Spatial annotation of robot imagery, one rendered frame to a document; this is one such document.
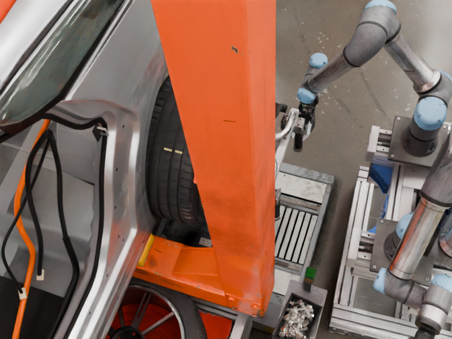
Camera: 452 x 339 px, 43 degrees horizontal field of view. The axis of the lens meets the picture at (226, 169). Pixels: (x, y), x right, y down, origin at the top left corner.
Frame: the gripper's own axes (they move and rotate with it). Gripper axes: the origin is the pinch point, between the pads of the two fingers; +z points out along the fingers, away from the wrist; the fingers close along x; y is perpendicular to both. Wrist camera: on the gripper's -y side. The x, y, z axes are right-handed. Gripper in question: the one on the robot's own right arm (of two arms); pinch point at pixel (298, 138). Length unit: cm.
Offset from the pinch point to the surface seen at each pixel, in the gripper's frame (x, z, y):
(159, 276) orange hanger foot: -39, 70, -17
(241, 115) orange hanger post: 4, 71, 117
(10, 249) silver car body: -97, 81, -3
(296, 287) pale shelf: 15, 51, -38
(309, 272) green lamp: 19, 50, -17
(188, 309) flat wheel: -26, 76, -32
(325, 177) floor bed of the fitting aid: 11, -26, -75
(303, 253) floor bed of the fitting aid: 11, 20, -77
